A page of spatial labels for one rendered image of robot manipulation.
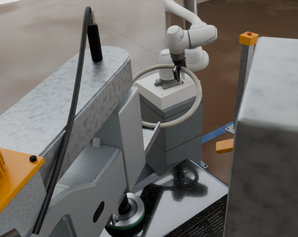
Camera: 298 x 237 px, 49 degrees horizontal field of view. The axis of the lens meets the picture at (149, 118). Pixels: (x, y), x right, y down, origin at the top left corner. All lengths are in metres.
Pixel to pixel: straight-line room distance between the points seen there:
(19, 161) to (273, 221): 0.56
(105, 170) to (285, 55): 0.88
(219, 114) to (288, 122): 3.61
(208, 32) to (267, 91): 1.60
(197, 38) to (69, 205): 1.23
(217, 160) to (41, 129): 2.55
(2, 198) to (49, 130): 0.24
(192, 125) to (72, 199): 1.90
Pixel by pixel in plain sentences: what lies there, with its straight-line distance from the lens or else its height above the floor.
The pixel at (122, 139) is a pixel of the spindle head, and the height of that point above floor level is 1.45.
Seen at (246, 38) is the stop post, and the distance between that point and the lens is 3.10.
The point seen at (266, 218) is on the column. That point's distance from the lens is 0.35.
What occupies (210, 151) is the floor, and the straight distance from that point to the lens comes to 3.36.
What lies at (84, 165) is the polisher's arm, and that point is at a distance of 1.19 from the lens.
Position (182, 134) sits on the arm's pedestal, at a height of 0.50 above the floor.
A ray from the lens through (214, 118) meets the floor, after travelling 3.82.
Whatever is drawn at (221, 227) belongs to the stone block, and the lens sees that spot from 1.80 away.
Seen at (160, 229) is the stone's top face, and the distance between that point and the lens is 1.68.
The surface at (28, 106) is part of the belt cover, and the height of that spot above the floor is 1.72.
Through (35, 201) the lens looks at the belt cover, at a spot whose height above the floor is 1.65.
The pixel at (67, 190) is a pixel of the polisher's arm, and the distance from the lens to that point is 0.98.
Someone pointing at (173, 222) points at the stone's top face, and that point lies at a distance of 1.70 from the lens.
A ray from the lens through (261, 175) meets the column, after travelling 0.31.
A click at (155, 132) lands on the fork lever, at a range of 1.77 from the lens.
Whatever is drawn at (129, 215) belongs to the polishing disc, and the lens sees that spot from 1.67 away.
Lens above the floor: 2.21
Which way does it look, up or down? 35 degrees down
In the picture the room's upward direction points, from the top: 5 degrees counter-clockwise
